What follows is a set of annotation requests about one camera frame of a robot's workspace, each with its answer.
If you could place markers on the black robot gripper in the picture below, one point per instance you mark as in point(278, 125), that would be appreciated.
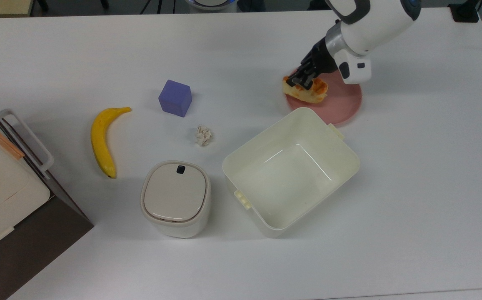
point(320, 58)

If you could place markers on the orange glazed bread loaf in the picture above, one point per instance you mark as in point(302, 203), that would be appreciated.
point(318, 92)

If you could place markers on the pink round plate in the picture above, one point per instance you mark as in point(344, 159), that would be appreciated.
point(342, 105)

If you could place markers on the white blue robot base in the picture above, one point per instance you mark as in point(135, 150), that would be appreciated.
point(211, 3)

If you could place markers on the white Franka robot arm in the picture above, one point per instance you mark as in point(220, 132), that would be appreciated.
point(374, 25)

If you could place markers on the cream plastic storage box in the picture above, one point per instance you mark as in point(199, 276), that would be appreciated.
point(289, 172)

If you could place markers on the crumpled white paper ball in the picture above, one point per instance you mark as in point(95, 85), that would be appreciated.
point(203, 136)

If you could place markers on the purple cube block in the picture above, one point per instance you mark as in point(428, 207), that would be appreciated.
point(175, 98)

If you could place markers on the white desktop trash bin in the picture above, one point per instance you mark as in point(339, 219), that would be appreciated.
point(175, 199)

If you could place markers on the black table clamp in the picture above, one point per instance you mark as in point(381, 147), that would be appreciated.
point(465, 13)

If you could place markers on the yellow banana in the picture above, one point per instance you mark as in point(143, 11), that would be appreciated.
point(101, 142)

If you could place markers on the light wooden desk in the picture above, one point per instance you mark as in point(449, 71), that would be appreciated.
point(1, 6)

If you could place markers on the white oven with dark door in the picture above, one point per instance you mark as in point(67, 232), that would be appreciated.
point(3, 200)

